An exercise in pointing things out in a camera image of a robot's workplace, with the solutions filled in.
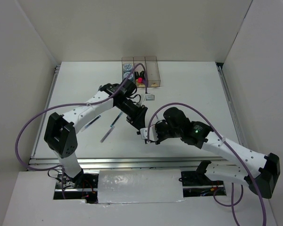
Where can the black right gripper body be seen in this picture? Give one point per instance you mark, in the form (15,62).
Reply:
(164,131)

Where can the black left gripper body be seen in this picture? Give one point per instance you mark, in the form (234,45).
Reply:
(130,109)

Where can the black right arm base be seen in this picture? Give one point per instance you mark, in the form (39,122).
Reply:
(196,185)

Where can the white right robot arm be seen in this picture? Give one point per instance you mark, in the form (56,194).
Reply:
(257,171)

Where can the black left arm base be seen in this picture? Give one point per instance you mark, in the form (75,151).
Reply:
(86,190)

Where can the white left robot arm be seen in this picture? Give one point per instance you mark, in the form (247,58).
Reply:
(61,129)

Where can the dark blue gel pen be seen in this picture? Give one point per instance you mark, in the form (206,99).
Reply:
(116,119)

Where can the middle clear storage bin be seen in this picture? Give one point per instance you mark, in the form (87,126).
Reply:
(140,64)

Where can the clear storage bin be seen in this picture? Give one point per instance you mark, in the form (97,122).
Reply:
(140,64)
(128,60)
(154,80)

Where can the left clear storage bin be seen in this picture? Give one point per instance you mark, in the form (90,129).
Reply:
(128,60)

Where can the right clear storage bin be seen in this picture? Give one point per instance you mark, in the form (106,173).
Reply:
(154,80)

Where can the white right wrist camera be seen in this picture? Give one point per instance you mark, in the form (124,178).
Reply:
(146,134)

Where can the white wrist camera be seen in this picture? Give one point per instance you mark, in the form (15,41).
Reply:
(146,134)
(149,97)

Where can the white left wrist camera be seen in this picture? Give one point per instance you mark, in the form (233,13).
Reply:
(149,97)

